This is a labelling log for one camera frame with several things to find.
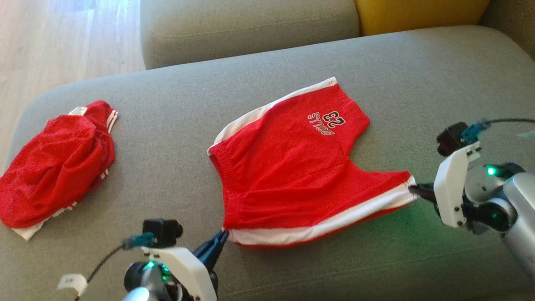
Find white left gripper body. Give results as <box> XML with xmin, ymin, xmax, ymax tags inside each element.
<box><xmin>141</xmin><ymin>246</ymin><xmax>219</xmax><ymax>301</ymax></box>

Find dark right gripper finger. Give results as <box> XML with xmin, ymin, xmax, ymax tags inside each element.
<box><xmin>414</xmin><ymin>192</ymin><xmax>439</xmax><ymax>214</ymax></box>
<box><xmin>408</xmin><ymin>183</ymin><xmax>436</xmax><ymax>195</ymax></box>

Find red white-trimmed basketball shorts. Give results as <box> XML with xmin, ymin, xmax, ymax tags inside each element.
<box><xmin>208</xmin><ymin>77</ymin><xmax>418</xmax><ymax>249</ymax></box>

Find grey sofa seat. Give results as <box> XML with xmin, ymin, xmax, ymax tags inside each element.
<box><xmin>0</xmin><ymin>25</ymin><xmax>535</xmax><ymax>301</ymax></box>

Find grey sofa armrest cushion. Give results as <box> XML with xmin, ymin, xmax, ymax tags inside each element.
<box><xmin>478</xmin><ymin>0</ymin><xmax>535</xmax><ymax>60</ymax></box>

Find grey sofa back cushion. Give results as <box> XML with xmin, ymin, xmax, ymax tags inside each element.
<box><xmin>140</xmin><ymin>0</ymin><xmax>360</xmax><ymax>71</ymax></box>

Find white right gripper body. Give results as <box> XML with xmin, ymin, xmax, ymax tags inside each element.
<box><xmin>433</xmin><ymin>141</ymin><xmax>482</xmax><ymax>229</ymax></box>

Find yellow sofa cushion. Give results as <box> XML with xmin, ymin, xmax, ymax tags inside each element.
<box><xmin>354</xmin><ymin>0</ymin><xmax>491</xmax><ymax>37</ymax></box>

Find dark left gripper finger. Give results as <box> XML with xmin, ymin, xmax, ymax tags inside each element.
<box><xmin>192</xmin><ymin>229</ymin><xmax>229</xmax><ymax>260</ymax></box>
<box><xmin>202</xmin><ymin>236</ymin><xmax>229</xmax><ymax>273</ymax></box>

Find red white-trimmed basketball jersey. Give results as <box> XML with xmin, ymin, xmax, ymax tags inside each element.
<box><xmin>0</xmin><ymin>100</ymin><xmax>119</xmax><ymax>242</ymax></box>

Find white cable label tag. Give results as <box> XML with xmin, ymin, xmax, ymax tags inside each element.
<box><xmin>57</xmin><ymin>273</ymin><xmax>89</xmax><ymax>298</ymax></box>

